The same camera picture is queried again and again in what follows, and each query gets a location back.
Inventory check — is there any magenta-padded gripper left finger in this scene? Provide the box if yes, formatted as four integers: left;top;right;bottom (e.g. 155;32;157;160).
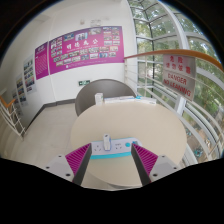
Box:
44;143;93;186

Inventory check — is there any white photo notice board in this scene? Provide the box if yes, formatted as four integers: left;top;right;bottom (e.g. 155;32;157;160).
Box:
14;73;28;106
22;54;37;94
11;89;21;111

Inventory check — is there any white and teal power strip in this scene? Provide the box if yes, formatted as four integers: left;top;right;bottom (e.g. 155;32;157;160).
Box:
90;137;143;160

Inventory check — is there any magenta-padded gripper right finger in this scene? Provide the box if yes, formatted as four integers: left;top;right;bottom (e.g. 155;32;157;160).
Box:
130;143;183;187

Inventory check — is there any large magenta photo poster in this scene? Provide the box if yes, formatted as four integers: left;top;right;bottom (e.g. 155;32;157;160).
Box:
48;25;125;76

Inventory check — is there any white stair railing orange handrail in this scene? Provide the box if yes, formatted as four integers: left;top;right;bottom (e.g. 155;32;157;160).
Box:
0;95;27;139

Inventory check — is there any narrow magenta text poster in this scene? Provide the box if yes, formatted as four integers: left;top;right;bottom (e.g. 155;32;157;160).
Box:
34;41;50;81

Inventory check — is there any small upright white box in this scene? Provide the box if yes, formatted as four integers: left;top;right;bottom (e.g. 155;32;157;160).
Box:
94;92;104;106

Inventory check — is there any white railing with orange handrail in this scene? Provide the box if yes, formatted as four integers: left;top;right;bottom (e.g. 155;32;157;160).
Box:
123;49;224;164

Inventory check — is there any white danger warning sign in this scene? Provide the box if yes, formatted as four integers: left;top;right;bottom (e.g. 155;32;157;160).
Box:
162;69;197;102

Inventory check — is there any flat white and blue box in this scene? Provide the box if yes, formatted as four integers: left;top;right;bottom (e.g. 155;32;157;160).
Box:
134;95;158;106

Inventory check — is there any green exit sign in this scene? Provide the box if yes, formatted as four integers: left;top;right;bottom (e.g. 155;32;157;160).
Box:
78;79;91;87

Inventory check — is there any long flat white box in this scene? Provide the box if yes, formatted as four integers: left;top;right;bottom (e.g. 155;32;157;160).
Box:
103;95;136;104

